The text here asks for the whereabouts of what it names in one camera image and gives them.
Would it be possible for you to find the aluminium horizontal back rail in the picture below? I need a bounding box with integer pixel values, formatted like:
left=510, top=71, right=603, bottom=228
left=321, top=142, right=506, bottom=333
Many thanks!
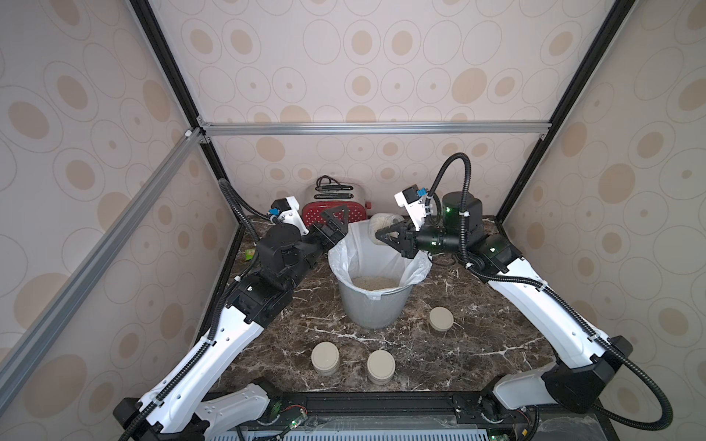
left=202, top=121, right=552, bottom=137

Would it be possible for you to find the black vertical frame post right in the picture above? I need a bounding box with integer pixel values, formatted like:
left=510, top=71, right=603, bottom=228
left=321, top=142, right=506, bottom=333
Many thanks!
left=495, top=0, right=637, bottom=226

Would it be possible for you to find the glass jar with rice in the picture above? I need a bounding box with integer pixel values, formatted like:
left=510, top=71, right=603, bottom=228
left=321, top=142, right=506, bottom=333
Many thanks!
left=369, top=213, right=404, bottom=243

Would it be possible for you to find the black vertical frame post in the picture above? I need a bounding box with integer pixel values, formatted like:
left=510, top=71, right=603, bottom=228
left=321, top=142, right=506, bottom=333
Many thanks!
left=126, top=0, right=228, bottom=201
left=495, top=0, right=637, bottom=226

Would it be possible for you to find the grey mesh waste bin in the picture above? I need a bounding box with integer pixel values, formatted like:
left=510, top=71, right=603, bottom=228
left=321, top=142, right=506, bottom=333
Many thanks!
left=338, top=276, right=414, bottom=329

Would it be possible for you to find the red polka dot toaster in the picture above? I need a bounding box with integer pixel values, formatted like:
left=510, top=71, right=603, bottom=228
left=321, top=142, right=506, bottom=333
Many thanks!
left=301, top=183, right=368, bottom=227

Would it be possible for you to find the beige lidded jar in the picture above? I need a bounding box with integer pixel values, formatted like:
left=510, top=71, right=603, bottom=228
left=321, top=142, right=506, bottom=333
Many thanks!
left=366, top=350, right=396, bottom=386
left=311, top=342, right=340, bottom=377

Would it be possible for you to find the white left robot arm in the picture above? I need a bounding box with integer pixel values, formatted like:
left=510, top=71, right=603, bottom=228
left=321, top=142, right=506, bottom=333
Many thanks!
left=113, top=206, right=349, bottom=440

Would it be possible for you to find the beige lidded jar right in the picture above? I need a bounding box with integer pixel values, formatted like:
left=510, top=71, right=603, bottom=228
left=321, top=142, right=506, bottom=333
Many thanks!
left=366, top=350, right=396, bottom=386

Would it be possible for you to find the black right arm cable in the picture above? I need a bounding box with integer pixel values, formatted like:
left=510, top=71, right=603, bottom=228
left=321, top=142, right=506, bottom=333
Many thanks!
left=427, top=153, right=674, bottom=431

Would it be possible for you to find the beige lidded jar left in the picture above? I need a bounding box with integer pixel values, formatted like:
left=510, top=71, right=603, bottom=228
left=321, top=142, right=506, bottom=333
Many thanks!
left=311, top=342, right=340, bottom=377

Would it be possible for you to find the white plastic bin liner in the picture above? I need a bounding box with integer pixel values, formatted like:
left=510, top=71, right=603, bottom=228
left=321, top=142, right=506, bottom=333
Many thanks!
left=328, top=220, right=431, bottom=301

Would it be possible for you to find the beige jar lid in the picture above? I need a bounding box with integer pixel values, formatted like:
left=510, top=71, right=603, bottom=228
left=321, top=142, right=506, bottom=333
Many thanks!
left=428, top=307, right=454, bottom=333

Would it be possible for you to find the black vertical frame post left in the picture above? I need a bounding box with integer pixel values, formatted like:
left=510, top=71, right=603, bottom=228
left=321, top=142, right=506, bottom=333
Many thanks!
left=126, top=0, right=228, bottom=201

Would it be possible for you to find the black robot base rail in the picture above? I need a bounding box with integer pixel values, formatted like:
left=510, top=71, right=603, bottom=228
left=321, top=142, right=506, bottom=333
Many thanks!
left=242, top=377, right=536, bottom=441

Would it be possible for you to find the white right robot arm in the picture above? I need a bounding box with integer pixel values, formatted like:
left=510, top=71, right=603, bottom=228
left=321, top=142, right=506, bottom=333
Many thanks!
left=369, top=187, right=621, bottom=413

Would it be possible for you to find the aluminium left side rail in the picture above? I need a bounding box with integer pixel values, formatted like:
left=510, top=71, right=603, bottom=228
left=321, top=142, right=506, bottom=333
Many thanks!
left=1, top=128, right=204, bottom=413

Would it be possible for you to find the black toaster power cord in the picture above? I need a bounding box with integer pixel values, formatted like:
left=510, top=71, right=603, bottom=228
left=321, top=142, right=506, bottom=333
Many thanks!
left=315, top=175, right=354, bottom=192

